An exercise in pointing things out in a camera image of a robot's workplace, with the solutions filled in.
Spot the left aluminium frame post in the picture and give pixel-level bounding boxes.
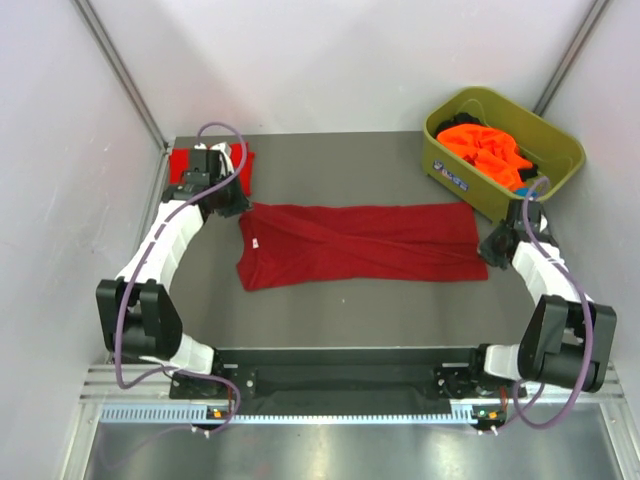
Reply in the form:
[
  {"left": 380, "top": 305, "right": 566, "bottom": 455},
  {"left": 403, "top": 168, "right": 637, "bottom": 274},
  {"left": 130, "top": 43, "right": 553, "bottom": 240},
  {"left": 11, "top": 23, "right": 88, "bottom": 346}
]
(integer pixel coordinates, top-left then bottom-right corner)
[{"left": 71, "top": 0, "right": 169, "bottom": 152}]

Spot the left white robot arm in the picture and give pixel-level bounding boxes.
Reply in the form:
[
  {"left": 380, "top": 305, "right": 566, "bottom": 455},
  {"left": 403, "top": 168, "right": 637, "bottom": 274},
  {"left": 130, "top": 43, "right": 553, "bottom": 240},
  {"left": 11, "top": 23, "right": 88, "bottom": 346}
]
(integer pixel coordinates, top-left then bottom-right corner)
[{"left": 96, "top": 141, "right": 252, "bottom": 397}]

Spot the aluminium frame post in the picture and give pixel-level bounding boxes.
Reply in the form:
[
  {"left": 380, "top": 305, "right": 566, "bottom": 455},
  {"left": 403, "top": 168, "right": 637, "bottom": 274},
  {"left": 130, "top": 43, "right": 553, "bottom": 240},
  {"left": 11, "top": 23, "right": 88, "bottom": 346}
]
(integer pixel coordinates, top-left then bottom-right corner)
[
  {"left": 533, "top": 0, "right": 613, "bottom": 117},
  {"left": 71, "top": 0, "right": 169, "bottom": 152}
]

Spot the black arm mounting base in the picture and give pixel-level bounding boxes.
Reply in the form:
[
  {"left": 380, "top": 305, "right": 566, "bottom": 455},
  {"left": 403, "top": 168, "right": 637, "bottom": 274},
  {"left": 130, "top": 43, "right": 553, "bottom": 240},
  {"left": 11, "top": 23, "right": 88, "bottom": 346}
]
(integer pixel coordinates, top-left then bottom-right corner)
[{"left": 168, "top": 347, "right": 531, "bottom": 416}]

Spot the dark red t-shirt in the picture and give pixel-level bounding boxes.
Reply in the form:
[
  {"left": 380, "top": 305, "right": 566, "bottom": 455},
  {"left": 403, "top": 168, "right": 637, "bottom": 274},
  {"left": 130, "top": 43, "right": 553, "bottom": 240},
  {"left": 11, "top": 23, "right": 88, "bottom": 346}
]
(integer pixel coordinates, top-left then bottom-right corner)
[{"left": 237, "top": 203, "right": 489, "bottom": 291}]

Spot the black garment in bin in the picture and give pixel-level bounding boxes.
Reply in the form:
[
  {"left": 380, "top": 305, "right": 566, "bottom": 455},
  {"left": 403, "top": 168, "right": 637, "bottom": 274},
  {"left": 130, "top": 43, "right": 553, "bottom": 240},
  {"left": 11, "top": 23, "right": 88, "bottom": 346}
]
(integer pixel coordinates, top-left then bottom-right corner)
[{"left": 435, "top": 112, "right": 484, "bottom": 136}]

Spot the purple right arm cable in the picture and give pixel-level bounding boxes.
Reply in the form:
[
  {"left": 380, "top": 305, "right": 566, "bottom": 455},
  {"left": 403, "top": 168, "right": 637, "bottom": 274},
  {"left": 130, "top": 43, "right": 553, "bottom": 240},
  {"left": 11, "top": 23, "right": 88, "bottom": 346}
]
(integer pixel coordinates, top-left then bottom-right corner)
[{"left": 434, "top": 175, "right": 596, "bottom": 436}]

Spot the right aluminium frame post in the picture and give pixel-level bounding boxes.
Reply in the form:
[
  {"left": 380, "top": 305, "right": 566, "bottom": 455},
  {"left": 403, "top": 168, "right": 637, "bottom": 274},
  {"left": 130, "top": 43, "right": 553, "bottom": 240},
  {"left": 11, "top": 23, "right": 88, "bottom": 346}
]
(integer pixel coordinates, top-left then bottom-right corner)
[{"left": 533, "top": 0, "right": 613, "bottom": 117}]

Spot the orange t-shirt in bin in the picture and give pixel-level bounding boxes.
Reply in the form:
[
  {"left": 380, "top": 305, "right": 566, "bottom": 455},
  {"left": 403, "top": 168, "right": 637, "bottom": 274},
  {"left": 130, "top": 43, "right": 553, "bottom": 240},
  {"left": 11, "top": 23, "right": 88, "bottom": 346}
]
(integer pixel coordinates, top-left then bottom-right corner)
[{"left": 436, "top": 123, "right": 538, "bottom": 192}]

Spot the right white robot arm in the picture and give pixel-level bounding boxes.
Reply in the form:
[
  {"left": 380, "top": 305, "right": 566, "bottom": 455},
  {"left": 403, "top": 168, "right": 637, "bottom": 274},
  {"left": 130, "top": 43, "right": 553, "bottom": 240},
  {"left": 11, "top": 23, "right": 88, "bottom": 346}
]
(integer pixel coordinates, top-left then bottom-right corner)
[{"left": 434, "top": 200, "right": 617, "bottom": 399}]

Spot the olive green plastic bin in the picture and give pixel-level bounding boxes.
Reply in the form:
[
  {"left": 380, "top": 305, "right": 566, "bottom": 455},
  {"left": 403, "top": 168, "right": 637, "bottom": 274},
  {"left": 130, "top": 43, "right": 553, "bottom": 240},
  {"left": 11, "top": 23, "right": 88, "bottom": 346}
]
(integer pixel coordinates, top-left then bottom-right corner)
[{"left": 422, "top": 87, "right": 586, "bottom": 222}]

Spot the slotted grey cable duct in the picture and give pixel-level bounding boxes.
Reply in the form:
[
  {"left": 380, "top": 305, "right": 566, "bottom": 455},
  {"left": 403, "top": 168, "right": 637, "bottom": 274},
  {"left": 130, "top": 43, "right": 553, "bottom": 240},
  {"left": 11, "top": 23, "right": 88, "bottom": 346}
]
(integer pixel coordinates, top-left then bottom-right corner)
[{"left": 100, "top": 404, "right": 478, "bottom": 425}]

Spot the folded bright red t-shirt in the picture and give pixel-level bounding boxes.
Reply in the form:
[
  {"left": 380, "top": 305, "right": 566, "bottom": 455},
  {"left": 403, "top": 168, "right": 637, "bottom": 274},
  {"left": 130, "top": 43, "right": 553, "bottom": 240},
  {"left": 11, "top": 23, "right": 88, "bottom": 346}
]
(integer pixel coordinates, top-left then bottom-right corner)
[{"left": 169, "top": 143, "right": 255, "bottom": 197}]

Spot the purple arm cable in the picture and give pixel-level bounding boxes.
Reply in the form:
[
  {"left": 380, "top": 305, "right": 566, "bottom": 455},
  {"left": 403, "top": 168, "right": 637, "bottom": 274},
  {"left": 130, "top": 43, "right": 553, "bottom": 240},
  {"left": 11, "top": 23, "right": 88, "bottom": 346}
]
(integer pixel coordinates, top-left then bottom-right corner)
[
  {"left": 113, "top": 120, "right": 249, "bottom": 440},
  {"left": 434, "top": 175, "right": 596, "bottom": 436}
]

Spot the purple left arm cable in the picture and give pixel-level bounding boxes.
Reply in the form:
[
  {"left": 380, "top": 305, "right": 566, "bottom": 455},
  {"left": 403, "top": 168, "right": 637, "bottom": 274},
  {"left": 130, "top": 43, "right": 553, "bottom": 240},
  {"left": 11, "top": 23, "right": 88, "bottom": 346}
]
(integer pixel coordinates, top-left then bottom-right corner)
[{"left": 113, "top": 120, "right": 249, "bottom": 440}]

